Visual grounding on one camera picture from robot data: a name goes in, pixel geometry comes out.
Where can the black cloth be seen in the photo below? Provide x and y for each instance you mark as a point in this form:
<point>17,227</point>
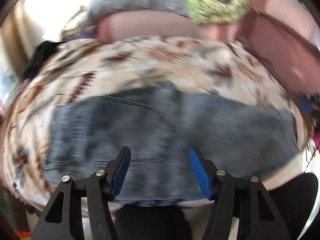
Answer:
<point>42,55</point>

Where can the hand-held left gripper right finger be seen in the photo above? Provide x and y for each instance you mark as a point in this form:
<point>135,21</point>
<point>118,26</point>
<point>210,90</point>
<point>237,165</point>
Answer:
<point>200,172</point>

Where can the pink sofa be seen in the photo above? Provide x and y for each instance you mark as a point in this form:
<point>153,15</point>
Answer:
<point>280,55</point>

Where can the leaf printed beige blanket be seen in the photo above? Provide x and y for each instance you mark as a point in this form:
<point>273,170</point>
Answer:
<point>155,62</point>

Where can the green patterned cloth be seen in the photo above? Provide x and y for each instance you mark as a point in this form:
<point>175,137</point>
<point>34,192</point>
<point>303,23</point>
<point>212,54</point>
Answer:
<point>215,7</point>

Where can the person's right leg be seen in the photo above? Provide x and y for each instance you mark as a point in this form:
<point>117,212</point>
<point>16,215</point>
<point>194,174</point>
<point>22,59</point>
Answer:
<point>292,200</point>

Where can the beige cloth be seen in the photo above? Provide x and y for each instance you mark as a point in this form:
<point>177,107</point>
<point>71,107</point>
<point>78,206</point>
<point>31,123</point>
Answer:
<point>77,25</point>

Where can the person's left leg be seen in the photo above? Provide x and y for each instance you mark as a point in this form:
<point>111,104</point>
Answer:
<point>150,225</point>

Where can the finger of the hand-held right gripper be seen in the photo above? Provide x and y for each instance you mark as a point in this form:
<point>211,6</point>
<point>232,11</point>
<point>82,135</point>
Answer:
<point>306,107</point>

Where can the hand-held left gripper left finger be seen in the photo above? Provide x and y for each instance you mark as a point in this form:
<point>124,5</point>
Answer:
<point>120,172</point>

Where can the blue denim pants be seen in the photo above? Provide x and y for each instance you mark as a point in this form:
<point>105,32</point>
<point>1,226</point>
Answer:
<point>155,130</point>

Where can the person's leg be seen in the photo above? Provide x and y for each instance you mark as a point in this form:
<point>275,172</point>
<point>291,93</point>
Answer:
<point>292,200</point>
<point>150,225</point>

